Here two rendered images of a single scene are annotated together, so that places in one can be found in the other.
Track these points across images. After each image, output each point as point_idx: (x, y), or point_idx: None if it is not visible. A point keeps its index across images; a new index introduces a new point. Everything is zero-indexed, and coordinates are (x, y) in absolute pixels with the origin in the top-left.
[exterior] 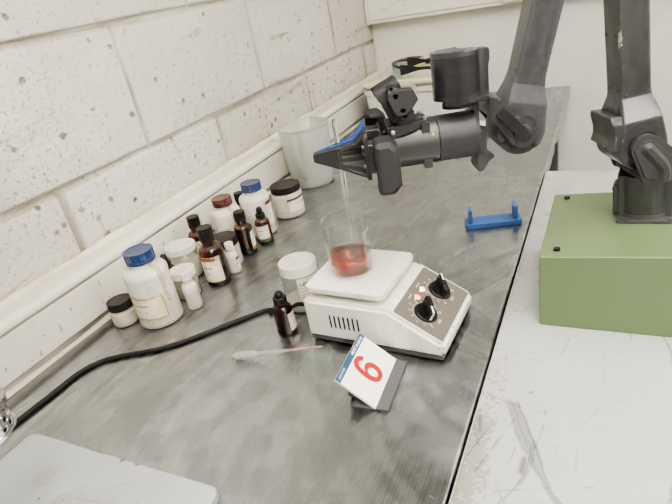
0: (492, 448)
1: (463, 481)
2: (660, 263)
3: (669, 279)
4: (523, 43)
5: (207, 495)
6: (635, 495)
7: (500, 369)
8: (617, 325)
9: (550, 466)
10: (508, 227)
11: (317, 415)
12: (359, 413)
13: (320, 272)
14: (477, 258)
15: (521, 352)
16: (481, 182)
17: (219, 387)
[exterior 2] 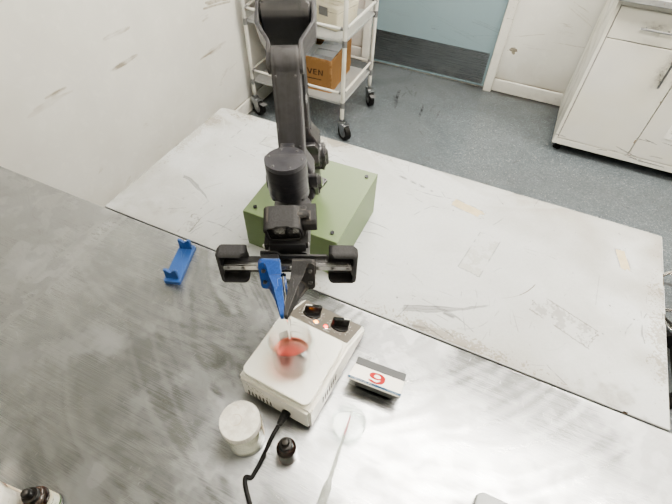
0: (437, 325)
1: (459, 342)
2: (363, 201)
3: (364, 205)
4: (302, 128)
5: (485, 499)
6: (464, 280)
7: (375, 306)
8: (353, 243)
9: (449, 304)
10: (195, 257)
11: (405, 423)
12: (405, 393)
13: (286, 390)
14: (235, 288)
15: (361, 292)
16: (83, 252)
17: None
